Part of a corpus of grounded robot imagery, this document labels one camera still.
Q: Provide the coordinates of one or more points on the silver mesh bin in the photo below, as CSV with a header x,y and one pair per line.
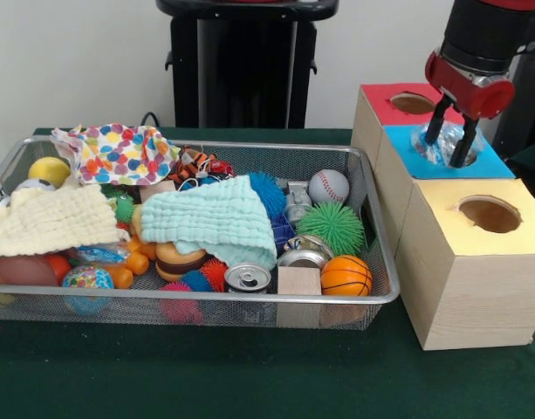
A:
x,y
380,262

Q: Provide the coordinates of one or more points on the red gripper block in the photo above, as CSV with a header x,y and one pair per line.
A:
x,y
489,98

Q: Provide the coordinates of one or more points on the dark green table cloth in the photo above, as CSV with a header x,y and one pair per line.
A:
x,y
531,161
249,375

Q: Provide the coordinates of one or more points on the white toy baseball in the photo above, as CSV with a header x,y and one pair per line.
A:
x,y
329,187

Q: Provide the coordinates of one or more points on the yellow ball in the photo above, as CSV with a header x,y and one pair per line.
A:
x,y
49,168

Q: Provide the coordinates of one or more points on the polka-dot cloth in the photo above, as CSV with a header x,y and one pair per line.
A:
x,y
118,153

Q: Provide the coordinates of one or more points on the clear crinkled plastic packet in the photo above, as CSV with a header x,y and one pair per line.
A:
x,y
446,142

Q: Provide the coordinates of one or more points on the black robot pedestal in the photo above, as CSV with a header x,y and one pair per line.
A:
x,y
232,65

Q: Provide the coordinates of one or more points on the wooden box with three holes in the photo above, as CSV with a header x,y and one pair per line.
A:
x,y
476,297

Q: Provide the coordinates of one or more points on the orange toy basketball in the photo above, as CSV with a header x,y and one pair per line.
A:
x,y
346,275

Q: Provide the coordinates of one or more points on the large green spiky ball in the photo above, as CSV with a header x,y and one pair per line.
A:
x,y
330,224

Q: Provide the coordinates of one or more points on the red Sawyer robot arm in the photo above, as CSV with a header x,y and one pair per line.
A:
x,y
481,30

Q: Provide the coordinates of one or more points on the silver can with pull tab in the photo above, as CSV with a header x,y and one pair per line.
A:
x,y
247,277

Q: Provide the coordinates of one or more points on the mint waffle cloth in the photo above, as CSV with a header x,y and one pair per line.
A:
x,y
206,218

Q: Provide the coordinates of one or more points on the wooden block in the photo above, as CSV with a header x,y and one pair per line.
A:
x,y
298,280

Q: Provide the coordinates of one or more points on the blue spiky ball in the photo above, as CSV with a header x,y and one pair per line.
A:
x,y
267,192

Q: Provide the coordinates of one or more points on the cream waffle cloth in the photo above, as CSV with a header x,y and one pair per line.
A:
x,y
49,218

